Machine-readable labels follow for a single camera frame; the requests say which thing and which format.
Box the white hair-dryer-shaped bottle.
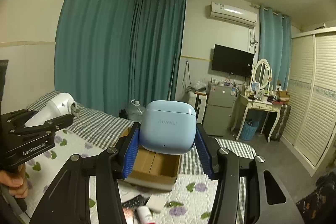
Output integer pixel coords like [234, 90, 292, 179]
[25, 93, 79, 127]

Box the white bottle red cap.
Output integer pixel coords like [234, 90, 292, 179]
[136, 206, 155, 224]

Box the white charger adapter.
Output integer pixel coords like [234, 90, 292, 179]
[146, 195, 167, 214]

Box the blue Huawei earbuds case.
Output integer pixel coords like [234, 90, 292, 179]
[139, 100, 197, 155]

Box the pink rose card box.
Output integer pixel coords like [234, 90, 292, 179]
[123, 207, 137, 224]

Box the person's left hand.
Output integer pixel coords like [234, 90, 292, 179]
[0, 164, 29, 198]

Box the dark patterned bag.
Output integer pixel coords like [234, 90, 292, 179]
[296, 169, 336, 224]

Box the grey checked bed sheet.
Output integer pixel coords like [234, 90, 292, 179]
[26, 90, 258, 224]

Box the black remote control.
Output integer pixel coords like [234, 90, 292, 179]
[121, 193, 150, 209]

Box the blue waste basket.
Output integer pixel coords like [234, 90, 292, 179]
[240, 120, 259, 141]

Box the floral white quilt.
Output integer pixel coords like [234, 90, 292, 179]
[10, 129, 247, 224]

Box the white louvred wardrobe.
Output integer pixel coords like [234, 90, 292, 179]
[281, 27, 335, 176]

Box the clear water jug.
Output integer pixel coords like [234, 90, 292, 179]
[126, 99, 145, 123]

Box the dark suitcase by wardrobe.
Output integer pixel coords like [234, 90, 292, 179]
[270, 105, 291, 141]

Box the open cardboard box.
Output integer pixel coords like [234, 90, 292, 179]
[122, 129, 180, 191]

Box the grey small refrigerator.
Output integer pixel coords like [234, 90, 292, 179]
[203, 84, 236, 137]

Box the white dressing table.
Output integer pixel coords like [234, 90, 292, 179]
[231, 93, 288, 143]

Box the large green curtain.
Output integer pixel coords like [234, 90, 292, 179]
[55, 0, 186, 115]

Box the white suitcase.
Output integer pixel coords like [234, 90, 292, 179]
[187, 92, 207, 123]

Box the oval vanity mirror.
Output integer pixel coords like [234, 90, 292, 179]
[252, 59, 272, 90]

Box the narrow green curtain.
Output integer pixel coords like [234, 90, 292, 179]
[259, 6, 292, 89]

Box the white air conditioner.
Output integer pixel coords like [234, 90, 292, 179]
[210, 2, 257, 28]

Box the black wall television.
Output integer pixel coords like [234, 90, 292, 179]
[211, 44, 254, 77]

